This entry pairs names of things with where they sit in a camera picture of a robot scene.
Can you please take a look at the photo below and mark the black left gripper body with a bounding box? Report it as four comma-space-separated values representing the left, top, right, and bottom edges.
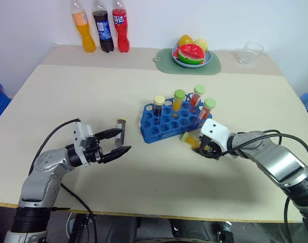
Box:
83, 135, 106, 165

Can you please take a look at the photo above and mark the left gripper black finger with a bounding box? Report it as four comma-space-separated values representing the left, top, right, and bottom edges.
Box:
93, 128, 124, 141
102, 145, 132, 164

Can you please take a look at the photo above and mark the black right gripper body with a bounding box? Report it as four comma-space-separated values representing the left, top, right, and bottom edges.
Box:
194, 135, 224, 161

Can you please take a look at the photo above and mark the dark test tube yellow cap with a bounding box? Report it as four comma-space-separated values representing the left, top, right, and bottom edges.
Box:
114, 117, 128, 148
153, 95, 166, 120

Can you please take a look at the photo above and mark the red test tube green cap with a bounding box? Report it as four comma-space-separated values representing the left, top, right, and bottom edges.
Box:
189, 85, 206, 107
198, 98, 217, 122

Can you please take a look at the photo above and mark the blue test tube rack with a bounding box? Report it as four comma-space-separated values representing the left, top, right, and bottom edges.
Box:
139, 93, 214, 145

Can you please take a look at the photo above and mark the orange test tube green cap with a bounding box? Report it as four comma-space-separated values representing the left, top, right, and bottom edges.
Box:
172, 89, 186, 114

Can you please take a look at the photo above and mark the light blue plate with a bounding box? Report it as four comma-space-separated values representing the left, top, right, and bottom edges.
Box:
171, 46, 213, 69

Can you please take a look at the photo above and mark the green silicone mat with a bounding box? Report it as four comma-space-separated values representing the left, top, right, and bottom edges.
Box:
152, 48, 222, 76

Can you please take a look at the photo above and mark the toy watermelon slice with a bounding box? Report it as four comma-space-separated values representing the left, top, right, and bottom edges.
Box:
177, 43, 206, 66

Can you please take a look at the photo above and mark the toy yellow bumpy fruit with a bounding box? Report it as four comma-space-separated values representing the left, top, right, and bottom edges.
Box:
192, 37, 210, 53

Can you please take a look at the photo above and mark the clear plastic cup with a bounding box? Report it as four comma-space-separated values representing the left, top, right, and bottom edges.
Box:
238, 41, 264, 66

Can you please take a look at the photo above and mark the toy orange fruit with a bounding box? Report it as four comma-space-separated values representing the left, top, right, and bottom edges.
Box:
178, 34, 195, 48

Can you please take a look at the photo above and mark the dark cola bottle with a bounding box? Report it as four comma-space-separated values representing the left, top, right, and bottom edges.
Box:
91, 0, 115, 54

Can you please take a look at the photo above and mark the red soda bottle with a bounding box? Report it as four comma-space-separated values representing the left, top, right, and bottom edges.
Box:
111, 0, 131, 54

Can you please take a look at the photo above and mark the orange soda bottle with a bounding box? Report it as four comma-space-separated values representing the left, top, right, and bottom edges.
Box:
71, 0, 97, 54

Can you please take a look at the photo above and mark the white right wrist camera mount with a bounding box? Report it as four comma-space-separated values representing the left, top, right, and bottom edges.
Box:
200, 118, 232, 159

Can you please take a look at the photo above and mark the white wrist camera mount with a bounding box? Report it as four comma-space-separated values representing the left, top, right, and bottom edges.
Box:
200, 118, 232, 159
72, 121, 95, 168

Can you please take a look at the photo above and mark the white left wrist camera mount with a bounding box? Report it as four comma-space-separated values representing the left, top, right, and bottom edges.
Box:
72, 121, 95, 168

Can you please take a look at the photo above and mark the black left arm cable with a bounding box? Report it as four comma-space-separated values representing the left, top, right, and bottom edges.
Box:
28, 118, 82, 176

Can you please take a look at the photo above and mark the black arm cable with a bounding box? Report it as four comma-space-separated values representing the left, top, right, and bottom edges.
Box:
219, 129, 308, 175
28, 118, 82, 176

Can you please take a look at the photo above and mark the black lower body cable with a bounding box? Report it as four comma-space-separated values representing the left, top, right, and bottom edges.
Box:
59, 182, 98, 243

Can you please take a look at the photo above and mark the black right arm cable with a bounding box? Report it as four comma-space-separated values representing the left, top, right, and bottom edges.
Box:
219, 129, 308, 175

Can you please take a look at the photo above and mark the black frame under table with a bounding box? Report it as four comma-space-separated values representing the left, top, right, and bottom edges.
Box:
67, 214, 97, 243

